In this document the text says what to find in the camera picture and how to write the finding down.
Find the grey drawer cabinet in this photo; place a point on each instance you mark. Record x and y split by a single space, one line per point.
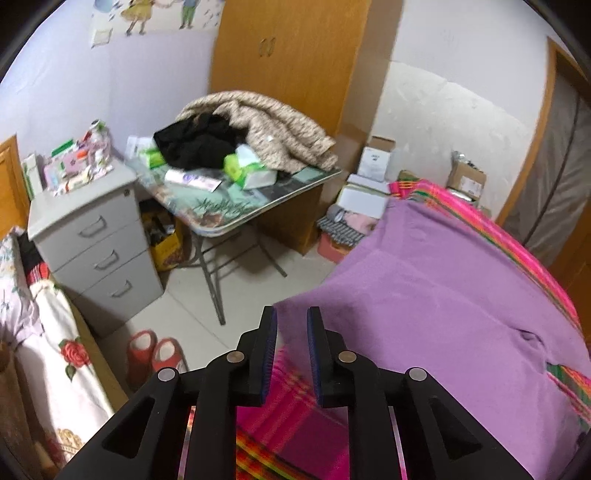
97 258

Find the white cardboard box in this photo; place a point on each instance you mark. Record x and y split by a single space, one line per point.
376 159

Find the rose print bedding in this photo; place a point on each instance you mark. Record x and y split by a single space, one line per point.
55 369

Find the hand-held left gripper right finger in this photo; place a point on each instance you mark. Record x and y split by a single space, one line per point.
314 355

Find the pile of clothes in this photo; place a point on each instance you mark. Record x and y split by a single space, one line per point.
277 124

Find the folding table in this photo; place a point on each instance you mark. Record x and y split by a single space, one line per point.
240 203

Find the small green tissue pack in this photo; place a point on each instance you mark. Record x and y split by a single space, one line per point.
152 158

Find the white wall switch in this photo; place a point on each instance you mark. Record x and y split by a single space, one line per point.
101 38

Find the wooden door frame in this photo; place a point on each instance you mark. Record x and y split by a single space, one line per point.
531 138

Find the pile of medicine boxes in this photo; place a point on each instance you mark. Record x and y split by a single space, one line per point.
74 166

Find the cartoon couple wall sticker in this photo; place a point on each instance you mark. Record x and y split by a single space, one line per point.
143 11

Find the black garment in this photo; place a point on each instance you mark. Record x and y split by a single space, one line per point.
194 143

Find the plaid bed sheet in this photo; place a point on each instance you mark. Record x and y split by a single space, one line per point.
295 415

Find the pink cloth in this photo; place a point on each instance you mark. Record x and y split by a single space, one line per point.
362 221

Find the brown cardboard box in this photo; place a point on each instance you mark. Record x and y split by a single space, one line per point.
466 180

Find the wooden wardrobe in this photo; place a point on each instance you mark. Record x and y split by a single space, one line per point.
300 64

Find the grey zip curtain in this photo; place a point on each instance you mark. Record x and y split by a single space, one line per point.
558 175

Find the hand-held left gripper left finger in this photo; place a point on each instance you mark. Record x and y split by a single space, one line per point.
270 355

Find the red plastic basin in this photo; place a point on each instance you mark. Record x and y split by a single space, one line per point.
332 251

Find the grey checked cloth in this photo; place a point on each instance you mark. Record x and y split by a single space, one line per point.
339 226

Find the open green tissue pack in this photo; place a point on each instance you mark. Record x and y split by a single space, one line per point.
251 173

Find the yellow bag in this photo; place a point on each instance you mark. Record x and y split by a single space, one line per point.
168 249

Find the white wipes packet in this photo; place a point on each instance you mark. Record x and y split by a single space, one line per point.
191 180

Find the purple fleece garment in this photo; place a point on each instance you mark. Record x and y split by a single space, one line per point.
438 295

